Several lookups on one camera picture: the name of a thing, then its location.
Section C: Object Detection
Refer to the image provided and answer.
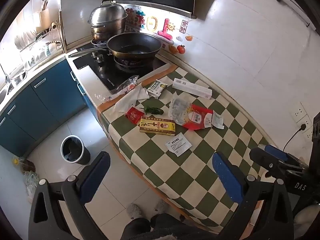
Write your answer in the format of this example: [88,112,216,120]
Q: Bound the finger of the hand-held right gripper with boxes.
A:
[249,147,309,178]
[259,144,304,165]

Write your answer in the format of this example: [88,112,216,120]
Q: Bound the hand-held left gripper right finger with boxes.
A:
[212,152,294,240]

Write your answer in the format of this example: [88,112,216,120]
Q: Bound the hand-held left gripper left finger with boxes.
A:
[28,151,111,240]

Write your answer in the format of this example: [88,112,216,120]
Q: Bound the dark round trash bin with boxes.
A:
[61,135,91,166]

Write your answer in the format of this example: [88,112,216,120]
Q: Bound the long white box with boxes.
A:
[172,78,213,100]

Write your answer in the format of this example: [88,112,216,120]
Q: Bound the green white medicine box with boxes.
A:
[146,79,168,99]

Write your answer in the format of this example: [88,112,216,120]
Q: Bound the person's right forearm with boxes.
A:
[294,204,320,230]

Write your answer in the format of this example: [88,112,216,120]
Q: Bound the green white checkered tablecloth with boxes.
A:
[96,64,278,233]

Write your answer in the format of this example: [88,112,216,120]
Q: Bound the grey fuzzy slipper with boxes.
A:
[126,203,145,222]
[153,199,171,215]

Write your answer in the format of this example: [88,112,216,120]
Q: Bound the white receipt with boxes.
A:
[212,111,225,130]

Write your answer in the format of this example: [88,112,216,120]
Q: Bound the white sachet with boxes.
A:
[165,137,193,157]

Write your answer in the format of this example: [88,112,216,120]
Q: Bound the clear plastic bag on floor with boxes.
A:
[23,171,40,198]

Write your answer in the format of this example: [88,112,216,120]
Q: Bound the red white plastic bag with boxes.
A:
[181,104,214,131]

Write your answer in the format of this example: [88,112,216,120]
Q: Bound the brown oil bottle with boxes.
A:
[13,156,36,173]

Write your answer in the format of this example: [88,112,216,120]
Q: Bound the red packet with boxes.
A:
[125,106,145,125]

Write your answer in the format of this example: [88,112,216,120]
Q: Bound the blue stove cabinet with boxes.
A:
[70,70,107,132]

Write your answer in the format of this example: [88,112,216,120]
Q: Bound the yellow box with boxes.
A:
[139,116,176,136]

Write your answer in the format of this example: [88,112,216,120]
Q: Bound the small clear wrapper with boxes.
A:
[94,93,112,103]

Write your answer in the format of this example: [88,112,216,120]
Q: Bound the white tissue paper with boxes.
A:
[114,81,149,113]

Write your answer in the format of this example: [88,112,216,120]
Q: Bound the green pepper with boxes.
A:
[139,106,164,116]

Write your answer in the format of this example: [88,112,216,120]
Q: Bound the long blue kitchen cabinet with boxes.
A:
[0,60,88,157]

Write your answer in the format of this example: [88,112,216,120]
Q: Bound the clear wrapper with red print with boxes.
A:
[117,75,139,92]

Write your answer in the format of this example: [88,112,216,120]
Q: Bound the black glass gas stove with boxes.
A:
[72,52,173,95]

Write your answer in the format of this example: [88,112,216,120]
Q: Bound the black burner grate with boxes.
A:
[114,55,157,72]

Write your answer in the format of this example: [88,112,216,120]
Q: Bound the stainless steel sink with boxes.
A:
[0,70,28,99]

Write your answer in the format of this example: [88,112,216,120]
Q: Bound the black wok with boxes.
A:
[69,33,162,61]

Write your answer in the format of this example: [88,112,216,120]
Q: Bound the metal dish rack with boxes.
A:
[14,17,63,64]

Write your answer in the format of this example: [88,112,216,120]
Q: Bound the stainless steel steamer pot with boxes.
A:
[87,0,128,41]

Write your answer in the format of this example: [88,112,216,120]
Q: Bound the chopstick holder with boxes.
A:
[39,0,51,19]

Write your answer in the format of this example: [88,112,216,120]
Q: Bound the black power plug cable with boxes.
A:
[282,123,307,152]

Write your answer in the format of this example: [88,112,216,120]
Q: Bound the white wall socket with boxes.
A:
[290,102,310,123]

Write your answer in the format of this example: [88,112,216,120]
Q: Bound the orange fruit wall sticker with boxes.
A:
[169,44,186,55]

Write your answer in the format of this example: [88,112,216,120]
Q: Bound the colourful wall sticker lettering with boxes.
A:
[124,7,175,42]

